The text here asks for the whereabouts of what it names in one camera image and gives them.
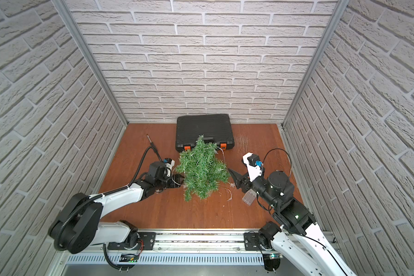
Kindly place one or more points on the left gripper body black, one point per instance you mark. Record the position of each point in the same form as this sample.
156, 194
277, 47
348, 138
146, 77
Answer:
172, 178

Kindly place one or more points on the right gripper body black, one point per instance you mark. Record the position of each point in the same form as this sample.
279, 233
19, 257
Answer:
246, 185

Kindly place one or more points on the clear plastic battery box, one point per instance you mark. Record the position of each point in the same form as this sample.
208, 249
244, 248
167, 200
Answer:
249, 197

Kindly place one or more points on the small green christmas tree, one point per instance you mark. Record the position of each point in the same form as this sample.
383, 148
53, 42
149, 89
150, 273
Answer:
202, 170

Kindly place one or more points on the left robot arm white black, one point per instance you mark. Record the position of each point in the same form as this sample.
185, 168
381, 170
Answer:
79, 224

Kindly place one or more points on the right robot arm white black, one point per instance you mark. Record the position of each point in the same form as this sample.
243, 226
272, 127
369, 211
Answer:
293, 231

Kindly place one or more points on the black tool case orange latches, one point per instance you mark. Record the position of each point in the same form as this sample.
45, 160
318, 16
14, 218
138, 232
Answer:
215, 128

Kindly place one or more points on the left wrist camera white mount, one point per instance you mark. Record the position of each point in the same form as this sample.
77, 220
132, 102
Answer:
169, 164

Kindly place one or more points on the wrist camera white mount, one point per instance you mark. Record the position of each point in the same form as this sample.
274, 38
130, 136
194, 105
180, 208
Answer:
254, 165
169, 164

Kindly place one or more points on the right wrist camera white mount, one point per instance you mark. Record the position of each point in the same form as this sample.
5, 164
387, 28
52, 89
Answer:
254, 165

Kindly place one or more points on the black handled screwdriver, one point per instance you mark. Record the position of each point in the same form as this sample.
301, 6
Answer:
152, 144

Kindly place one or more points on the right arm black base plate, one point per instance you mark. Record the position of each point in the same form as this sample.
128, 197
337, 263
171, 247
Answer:
254, 241

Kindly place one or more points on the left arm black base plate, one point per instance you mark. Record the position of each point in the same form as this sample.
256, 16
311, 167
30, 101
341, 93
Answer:
146, 240

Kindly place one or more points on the aluminium corner post right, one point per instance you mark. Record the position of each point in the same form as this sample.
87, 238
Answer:
322, 45

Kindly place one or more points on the aluminium corner post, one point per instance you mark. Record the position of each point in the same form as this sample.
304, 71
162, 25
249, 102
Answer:
86, 51
322, 45

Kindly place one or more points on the aluminium corner post left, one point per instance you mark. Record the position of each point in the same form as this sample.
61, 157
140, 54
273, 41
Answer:
86, 51

